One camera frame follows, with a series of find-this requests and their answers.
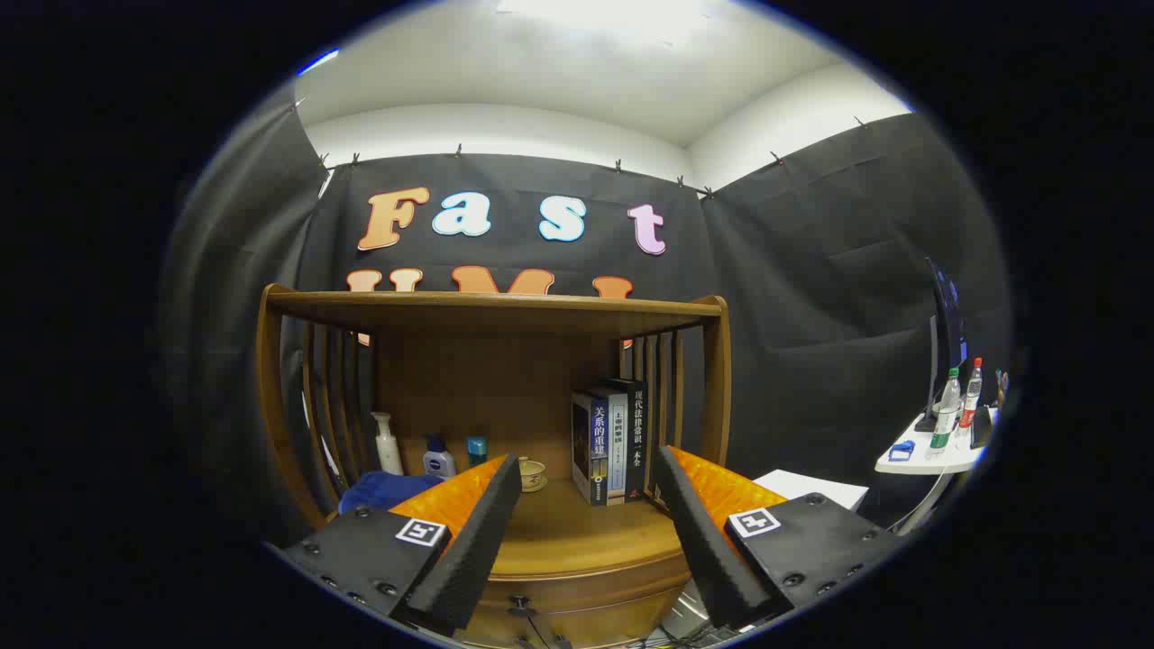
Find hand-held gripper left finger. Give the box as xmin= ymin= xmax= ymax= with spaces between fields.
xmin=281 ymin=453 xmax=524 ymax=636

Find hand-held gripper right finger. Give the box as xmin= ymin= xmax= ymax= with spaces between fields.
xmin=651 ymin=444 xmax=902 ymax=632

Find wooden drawer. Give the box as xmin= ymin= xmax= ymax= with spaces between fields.
xmin=469 ymin=552 xmax=695 ymax=649

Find wooden countertop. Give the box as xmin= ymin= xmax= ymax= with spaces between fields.
xmin=334 ymin=469 xmax=695 ymax=578

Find white cabinet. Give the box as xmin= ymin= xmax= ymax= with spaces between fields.
xmin=754 ymin=469 xmax=871 ymax=515

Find wooden cabinet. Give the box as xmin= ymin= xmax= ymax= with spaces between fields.
xmin=255 ymin=283 xmax=733 ymax=649

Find white bottle blue cap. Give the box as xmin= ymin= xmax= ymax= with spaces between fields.
xmin=423 ymin=434 xmax=458 ymax=479

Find blue towel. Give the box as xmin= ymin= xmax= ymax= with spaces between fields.
xmin=338 ymin=471 xmax=447 ymax=516

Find black spine book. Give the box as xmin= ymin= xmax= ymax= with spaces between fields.
xmin=606 ymin=378 xmax=650 ymax=502

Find white pump bottle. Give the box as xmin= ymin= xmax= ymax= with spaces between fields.
xmin=371 ymin=412 xmax=405 ymax=476

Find white side table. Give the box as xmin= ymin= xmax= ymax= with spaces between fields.
xmin=875 ymin=406 xmax=1000 ymax=537

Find green label water bottle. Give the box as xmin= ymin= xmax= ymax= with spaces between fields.
xmin=930 ymin=367 xmax=962 ymax=450

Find black backdrop cloth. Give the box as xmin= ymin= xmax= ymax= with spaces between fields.
xmin=162 ymin=86 xmax=1015 ymax=542

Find red label water bottle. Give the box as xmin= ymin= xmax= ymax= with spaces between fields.
xmin=958 ymin=358 xmax=984 ymax=429

